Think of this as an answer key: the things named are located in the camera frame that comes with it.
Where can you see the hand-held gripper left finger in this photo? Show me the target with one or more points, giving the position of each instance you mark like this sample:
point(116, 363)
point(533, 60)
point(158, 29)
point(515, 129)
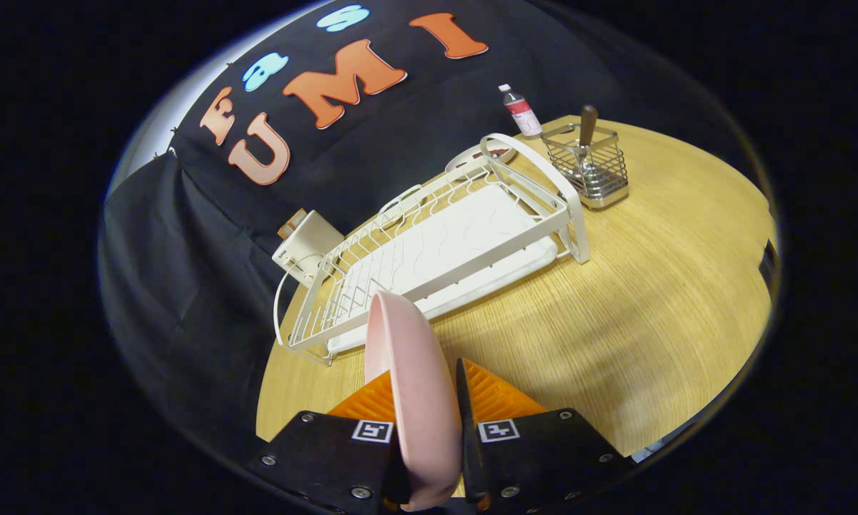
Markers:
point(328, 458)

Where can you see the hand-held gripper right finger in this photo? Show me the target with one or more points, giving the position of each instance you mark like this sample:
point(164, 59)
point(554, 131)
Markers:
point(543, 458)

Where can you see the pink plate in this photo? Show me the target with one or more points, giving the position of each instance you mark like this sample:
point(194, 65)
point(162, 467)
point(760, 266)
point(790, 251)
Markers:
point(418, 400)

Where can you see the small white sauce dish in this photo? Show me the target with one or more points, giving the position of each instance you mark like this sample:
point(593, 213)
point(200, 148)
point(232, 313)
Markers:
point(400, 200)

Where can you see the white plate with meat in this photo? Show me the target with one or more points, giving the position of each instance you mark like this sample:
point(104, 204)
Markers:
point(464, 156)

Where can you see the white toaster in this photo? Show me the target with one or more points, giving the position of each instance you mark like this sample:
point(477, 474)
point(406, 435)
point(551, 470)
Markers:
point(307, 243)

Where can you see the white drip tray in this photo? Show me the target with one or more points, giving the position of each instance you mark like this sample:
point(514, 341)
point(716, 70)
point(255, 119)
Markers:
point(457, 243)

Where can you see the brown toast slice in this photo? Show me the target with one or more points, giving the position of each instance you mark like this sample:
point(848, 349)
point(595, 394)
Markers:
point(293, 224)

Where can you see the black backdrop cloth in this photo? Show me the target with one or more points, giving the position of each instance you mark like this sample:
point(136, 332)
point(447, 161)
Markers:
point(149, 286)

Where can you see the clear bottle with red label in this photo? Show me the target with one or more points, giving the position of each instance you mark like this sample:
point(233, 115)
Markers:
point(523, 114)

